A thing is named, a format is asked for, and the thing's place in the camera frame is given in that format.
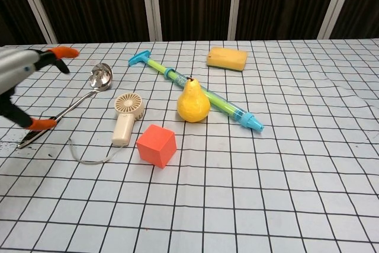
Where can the white black checkered tablecloth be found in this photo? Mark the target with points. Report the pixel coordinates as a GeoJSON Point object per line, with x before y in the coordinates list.
{"type": "Point", "coordinates": [251, 176]}

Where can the yellow sponge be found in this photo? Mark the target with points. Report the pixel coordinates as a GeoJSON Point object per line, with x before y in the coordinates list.
{"type": "Point", "coordinates": [227, 59]}

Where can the small white handheld fan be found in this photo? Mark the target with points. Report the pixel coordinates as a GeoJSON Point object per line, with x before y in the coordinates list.
{"type": "Point", "coordinates": [125, 122]}

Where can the white partition post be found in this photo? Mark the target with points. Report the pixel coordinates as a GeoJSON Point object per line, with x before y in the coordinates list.
{"type": "Point", "coordinates": [339, 4]}
{"type": "Point", "coordinates": [238, 4]}
{"type": "Point", "coordinates": [151, 4]}
{"type": "Point", "coordinates": [37, 7]}

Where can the stainless steel ladle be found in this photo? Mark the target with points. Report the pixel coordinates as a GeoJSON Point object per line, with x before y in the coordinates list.
{"type": "Point", "coordinates": [100, 76]}

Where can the blue green water squirter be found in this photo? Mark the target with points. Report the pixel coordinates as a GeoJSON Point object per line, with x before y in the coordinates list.
{"type": "Point", "coordinates": [231, 109]}

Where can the orange cube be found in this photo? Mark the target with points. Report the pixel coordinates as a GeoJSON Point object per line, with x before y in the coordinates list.
{"type": "Point", "coordinates": [155, 144]}

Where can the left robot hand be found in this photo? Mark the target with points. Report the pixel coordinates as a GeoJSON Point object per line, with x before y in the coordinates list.
{"type": "Point", "coordinates": [14, 66]}

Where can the yellow toy pear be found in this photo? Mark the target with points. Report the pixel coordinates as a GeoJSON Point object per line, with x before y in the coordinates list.
{"type": "Point", "coordinates": [194, 105]}

